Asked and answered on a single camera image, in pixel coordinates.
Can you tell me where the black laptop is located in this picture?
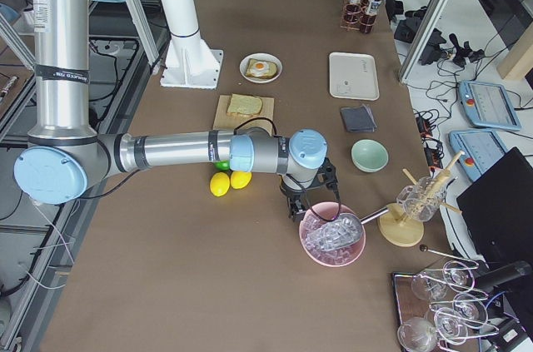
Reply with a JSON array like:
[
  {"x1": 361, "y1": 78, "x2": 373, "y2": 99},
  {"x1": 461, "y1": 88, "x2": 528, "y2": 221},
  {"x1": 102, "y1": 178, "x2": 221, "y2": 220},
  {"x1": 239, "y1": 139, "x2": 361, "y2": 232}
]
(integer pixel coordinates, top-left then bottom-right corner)
[{"x1": 457, "y1": 147, "x2": 532, "y2": 264}]

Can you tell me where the green lime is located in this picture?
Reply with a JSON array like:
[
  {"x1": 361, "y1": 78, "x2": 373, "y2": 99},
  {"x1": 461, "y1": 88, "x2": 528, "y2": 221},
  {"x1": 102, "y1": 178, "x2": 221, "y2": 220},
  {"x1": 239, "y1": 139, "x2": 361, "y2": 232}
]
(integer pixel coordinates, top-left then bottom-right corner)
[{"x1": 214, "y1": 161, "x2": 231, "y2": 171}]

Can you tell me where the white round plate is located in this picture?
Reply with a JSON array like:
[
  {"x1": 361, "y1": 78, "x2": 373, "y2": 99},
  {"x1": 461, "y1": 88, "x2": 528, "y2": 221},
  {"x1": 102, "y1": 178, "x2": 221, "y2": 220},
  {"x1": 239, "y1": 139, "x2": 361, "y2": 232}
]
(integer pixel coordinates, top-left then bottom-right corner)
[{"x1": 240, "y1": 52, "x2": 283, "y2": 83}]

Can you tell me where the cream rabbit tray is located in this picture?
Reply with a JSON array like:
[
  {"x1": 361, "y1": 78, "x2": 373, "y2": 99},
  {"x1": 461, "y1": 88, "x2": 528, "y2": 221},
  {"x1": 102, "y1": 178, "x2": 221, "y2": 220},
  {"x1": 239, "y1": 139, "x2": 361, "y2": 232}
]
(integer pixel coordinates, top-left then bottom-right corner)
[{"x1": 329, "y1": 52, "x2": 380, "y2": 101}]

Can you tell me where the wine glass rack tray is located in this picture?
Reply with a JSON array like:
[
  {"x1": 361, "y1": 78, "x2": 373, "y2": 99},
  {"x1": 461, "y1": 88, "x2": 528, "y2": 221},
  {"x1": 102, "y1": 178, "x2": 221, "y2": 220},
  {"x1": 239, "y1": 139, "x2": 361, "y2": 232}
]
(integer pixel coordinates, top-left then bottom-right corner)
[{"x1": 391, "y1": 258, "x2": 533, "y2": 352}]

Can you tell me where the copper wire bottle rack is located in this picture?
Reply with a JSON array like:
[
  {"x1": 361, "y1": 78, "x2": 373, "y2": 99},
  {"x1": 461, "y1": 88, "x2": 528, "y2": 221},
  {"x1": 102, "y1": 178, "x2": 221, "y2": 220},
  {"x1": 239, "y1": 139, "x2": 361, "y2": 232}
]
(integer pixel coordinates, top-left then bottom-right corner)
[{"x1": 340, "y1": 0, "x2": 369, "y2": 32}]

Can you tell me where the upper whole lemon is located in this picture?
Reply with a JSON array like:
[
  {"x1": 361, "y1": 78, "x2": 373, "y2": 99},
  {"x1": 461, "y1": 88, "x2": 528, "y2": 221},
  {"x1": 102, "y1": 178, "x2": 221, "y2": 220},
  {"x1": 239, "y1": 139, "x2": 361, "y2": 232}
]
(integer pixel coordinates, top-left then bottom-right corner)
[{"x1": 230, "y1": 171, "x2": 252, "y2": 190}]

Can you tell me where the fried egg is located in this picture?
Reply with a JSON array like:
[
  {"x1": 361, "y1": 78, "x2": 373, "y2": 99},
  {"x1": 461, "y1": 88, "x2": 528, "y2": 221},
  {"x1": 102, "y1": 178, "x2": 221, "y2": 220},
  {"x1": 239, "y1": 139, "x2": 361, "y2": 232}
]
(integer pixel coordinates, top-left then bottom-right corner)
[{"x1": 249, "y1": 60, "x2": 270, "y2": 77}]

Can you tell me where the lower whole lemon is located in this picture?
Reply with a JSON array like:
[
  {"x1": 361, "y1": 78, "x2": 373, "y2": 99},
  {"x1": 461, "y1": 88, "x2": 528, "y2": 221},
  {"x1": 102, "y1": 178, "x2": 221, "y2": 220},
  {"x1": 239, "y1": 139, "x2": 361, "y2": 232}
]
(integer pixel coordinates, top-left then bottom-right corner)
[{"x1": 209, "y1": 172, "x2": 231, "y2": 197}]

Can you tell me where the bamboo cutting board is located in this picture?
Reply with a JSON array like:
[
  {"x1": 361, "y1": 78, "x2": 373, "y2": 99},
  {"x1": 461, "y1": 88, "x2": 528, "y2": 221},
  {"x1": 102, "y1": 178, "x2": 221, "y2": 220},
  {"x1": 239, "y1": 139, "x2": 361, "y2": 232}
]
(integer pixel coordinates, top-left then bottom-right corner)
[{"x1": 212, "y1": 95, "x2": 274, "y2": 135}]

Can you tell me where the steel ice scoop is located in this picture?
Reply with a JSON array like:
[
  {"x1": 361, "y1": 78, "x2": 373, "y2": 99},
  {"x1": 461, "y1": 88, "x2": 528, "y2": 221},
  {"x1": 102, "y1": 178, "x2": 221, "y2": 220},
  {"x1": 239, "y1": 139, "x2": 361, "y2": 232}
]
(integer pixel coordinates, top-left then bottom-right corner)
[{"x1": 303, "y1": 207, "x2": 389, "y2": 252}]

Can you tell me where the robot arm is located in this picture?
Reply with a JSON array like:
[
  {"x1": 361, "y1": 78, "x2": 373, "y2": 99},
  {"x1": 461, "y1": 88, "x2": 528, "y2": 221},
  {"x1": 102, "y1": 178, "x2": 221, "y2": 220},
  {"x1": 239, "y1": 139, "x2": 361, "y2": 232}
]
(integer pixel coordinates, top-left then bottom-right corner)
[{"x1": 13, "y1": 0, "x2": 338, "y2": 221}]

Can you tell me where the whole lemon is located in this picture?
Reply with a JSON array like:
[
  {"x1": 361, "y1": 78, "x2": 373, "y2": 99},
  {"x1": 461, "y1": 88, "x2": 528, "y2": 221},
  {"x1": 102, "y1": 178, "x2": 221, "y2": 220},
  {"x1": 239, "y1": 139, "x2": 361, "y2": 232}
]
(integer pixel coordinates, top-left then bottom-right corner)
[
  {"x1": 230, "y1": 171, "x2": 252, "y2": 190},
  {"x1": 209, "y1": 172, "x2": 231, "y2": 197}
]

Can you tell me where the pink ice bowl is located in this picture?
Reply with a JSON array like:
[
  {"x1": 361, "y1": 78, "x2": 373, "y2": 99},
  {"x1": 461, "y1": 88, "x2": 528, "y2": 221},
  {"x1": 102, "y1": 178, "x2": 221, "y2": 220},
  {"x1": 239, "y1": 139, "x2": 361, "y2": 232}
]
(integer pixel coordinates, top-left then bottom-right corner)
[{"x1": 299, "y1": 201, "x2": 366, "y2": 267}]

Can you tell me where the upper teach pendant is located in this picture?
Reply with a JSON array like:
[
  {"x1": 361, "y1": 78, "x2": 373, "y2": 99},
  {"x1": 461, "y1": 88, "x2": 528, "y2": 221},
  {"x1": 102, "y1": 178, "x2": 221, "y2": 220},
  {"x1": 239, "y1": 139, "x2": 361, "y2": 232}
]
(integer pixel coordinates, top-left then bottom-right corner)
[{"x1": 458, "y1": 81, "x2": 521, "y2": 131}]

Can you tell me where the teach pendant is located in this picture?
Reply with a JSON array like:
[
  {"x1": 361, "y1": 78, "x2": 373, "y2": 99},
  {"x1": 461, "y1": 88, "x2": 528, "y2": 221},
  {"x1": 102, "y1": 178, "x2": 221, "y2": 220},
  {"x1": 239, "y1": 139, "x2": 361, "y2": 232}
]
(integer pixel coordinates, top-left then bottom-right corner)
[
  {"x1": 448, "y1": 129, "x2": 508, "y2": 181},
  {"x1": 458, "y1": 81, "x2": 521, "y2": 131}
]

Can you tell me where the bread slice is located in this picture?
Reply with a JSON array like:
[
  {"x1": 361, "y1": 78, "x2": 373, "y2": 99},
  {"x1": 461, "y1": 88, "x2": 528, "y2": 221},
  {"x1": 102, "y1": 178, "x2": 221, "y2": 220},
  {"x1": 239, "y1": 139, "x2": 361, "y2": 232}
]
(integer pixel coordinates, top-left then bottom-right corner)
[
  {"x1": 245, "y1": 58, "x2": 277, "y2": 80},
  {"x1": 227, "y1": 94, "x2": 263, "y2": 117}
]

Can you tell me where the glass mug on stand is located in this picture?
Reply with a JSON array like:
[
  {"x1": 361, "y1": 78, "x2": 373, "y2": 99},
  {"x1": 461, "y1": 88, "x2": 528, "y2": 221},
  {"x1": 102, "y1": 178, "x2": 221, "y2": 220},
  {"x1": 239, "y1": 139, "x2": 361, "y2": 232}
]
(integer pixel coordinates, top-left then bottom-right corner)
[{"x1": 396, "y1": 176, "x2": 447, "y2": 222}]

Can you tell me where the wooden cup stand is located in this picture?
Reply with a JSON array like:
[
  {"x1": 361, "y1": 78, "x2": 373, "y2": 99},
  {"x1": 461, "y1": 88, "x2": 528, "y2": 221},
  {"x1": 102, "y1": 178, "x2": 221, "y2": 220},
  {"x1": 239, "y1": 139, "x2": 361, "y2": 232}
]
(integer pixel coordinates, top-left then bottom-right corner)
[{"x1": 378, "y1": 151, "x2": 465, "y2": 247}]

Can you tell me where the front tea bottle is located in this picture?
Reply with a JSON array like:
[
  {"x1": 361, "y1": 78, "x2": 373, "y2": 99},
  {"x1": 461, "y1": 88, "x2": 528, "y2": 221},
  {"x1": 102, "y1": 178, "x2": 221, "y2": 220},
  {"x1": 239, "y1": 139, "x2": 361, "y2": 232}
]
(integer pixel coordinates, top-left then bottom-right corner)
[{"x1": 359, "y1": 0, "x2": 381, "y2": 34}]

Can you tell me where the lower teach pendant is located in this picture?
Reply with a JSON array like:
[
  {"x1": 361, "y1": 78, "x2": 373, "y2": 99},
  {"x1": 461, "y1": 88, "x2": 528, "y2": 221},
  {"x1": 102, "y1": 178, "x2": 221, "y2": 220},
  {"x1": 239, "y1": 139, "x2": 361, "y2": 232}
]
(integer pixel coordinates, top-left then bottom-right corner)
[{"x1": 448, "y1": 129, "x2": 508, "y2": 181}]

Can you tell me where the green ceramic bowl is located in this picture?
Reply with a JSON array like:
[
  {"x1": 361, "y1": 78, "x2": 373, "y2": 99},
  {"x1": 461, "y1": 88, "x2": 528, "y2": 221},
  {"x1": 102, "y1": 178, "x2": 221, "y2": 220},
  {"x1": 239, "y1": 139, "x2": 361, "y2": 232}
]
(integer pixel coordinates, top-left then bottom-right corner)
[{"x1": 351, "y1": 139, "x2": 389, "y2": 173}]

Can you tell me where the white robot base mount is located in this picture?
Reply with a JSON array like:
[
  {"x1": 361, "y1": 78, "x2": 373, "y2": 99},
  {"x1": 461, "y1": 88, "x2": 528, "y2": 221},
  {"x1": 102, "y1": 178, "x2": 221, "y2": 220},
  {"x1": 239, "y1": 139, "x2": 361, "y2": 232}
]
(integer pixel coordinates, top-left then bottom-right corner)
[{"x1": 161, "y1": 0, "x2": 223, "y2": 90}]

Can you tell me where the grey folded cloth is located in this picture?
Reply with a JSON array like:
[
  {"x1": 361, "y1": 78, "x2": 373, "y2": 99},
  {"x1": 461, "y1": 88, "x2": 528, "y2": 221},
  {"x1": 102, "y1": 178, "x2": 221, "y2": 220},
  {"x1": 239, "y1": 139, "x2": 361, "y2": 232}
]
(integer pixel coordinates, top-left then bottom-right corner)
[{"x1": 340, "y1": 104, "x2": 377, "y2": 132}]

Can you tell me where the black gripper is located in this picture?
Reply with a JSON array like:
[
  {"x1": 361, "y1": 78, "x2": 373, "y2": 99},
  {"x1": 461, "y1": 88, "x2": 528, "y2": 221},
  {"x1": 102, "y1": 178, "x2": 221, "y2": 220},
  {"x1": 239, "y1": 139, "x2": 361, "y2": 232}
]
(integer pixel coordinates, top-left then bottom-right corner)
[{"x1": 280, "y1": 157, "x2": 339, "y2": 222}]

